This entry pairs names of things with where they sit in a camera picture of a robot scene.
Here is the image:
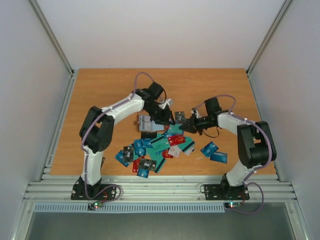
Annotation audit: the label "black VIP card bottom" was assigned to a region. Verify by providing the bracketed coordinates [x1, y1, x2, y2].
[138, 158, 157, 172]

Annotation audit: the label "black card top upper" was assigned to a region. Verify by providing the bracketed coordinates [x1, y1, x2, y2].
[174, 111, 187, 124]

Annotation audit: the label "black vip card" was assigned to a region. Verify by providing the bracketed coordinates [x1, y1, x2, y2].
[123, 145, 134, 163]
[100, 156, 105, 168]
[138, 158, 157, 172]

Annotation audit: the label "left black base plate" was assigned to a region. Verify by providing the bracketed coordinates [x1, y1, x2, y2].
[70, 177, 117, 201]

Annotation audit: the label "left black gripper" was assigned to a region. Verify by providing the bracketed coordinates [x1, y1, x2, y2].
[145, 102, 176, 125]

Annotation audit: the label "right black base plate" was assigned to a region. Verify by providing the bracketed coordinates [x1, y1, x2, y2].
[204, 184, 250, 201]

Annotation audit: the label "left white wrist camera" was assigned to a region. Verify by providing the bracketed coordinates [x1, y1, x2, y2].
[162, 98, 174, 108]

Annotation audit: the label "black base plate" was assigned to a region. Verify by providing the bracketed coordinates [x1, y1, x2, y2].
[204, 184, 250, 201]
[70, 177, 117, 201]

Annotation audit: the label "blue card pile centre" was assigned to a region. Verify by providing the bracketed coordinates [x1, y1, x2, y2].
[133, 139, 146, 156]

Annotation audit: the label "brown leather card holder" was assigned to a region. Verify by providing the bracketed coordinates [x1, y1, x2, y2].
[137, 114, 165, 132]

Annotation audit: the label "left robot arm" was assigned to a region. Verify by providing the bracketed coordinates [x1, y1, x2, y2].
[79, 82, 175, 199]

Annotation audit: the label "teal VIP chip card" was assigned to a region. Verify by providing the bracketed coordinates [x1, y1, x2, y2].
[167, 124, 184, 134]

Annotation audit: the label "red gold VIP card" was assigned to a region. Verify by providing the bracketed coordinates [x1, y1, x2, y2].
[167, 134, 186, 147]

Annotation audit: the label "black plain card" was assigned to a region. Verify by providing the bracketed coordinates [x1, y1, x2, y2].
[140, 132, 158, 139]

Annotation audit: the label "blue card right upper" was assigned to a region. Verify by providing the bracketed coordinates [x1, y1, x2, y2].
[200, 141, 219, 158]

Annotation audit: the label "blue card left edge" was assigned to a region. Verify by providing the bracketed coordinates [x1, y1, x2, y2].
[115, 150, 130, 167]

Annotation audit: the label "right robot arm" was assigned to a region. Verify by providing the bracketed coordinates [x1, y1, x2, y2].
[180, 96, 277, 200]

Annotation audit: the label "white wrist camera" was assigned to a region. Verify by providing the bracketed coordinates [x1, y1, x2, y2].
[162, 98, 174, 108]
[191, 108, 202, 119]

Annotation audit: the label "left controller board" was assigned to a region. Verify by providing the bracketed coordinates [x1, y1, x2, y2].
[87, 201, 104, 211]

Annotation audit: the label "controller board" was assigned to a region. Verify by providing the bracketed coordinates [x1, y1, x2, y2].
[224, 201, 243, 209]
[87, 201, 104, 211]

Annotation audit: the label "right controller board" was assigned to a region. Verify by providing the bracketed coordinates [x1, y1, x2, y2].
[224, 201, 243, 209]

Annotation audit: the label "aluminium frame rails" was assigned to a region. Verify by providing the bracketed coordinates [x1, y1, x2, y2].
[23, 174, 297, 203]

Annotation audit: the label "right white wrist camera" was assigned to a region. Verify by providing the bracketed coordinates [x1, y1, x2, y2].
[191, 108, 202, 119]

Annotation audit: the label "blue card far right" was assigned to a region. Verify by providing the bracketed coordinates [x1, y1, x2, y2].
[210, 151, 228, 164]

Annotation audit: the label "teal card pile bottom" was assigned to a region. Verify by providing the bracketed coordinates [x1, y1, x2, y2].
[147, 136, 195, 160]

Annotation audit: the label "grey slotted cable duct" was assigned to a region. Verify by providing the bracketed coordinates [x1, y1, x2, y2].
[34, 202, 225, 214]

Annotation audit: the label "black VIP card far left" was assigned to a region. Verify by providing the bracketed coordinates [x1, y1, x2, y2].
[100, 156, 105, 168]

